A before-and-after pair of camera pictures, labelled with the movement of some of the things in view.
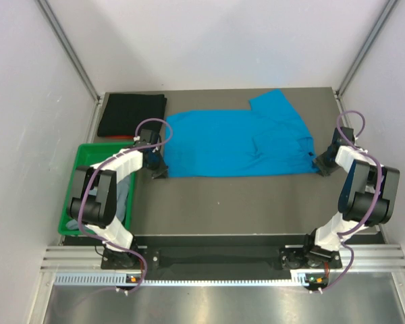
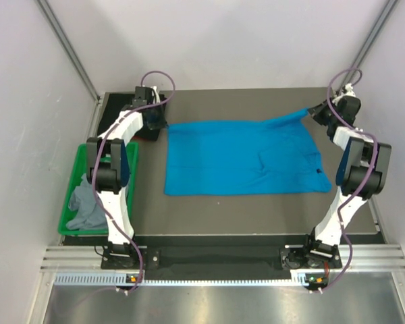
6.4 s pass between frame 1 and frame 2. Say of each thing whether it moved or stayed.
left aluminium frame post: stayed
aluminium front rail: stayed
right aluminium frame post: stayed
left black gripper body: moved
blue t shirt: moved
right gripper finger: moved
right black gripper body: moved
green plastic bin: stayed
